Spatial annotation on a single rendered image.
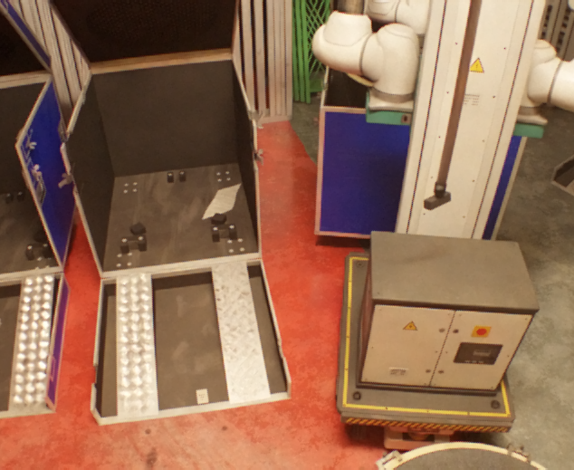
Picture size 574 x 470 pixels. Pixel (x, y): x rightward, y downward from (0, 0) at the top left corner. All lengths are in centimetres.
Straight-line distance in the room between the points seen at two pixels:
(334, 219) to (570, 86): 151
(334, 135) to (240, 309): 99
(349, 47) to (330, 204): 116
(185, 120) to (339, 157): 117
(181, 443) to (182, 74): 210
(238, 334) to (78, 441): 89
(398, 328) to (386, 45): 95
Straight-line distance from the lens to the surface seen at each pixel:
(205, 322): 262
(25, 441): 251
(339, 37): 182
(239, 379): 237
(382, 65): 177
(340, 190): 269
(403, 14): 206
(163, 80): 321
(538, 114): 195
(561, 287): 321
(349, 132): 251
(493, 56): 169
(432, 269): 175
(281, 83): 433
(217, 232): 280
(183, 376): 244
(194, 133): 337
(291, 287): 279
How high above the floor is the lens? 200
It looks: 40 degrees down
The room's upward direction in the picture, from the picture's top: straight up
